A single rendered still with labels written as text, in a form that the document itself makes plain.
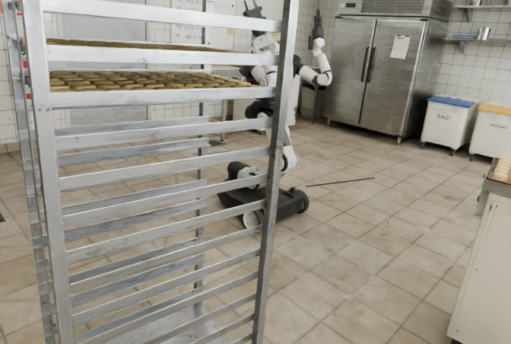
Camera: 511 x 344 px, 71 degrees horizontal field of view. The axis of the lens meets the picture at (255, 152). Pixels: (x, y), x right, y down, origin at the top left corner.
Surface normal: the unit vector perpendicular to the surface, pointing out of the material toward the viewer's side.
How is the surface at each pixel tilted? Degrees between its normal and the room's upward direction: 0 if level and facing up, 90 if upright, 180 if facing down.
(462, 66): 90
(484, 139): 93
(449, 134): 92
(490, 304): 90
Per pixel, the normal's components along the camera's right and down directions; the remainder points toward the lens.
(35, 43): 0.60, 0.29
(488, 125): -0.70, 0.20
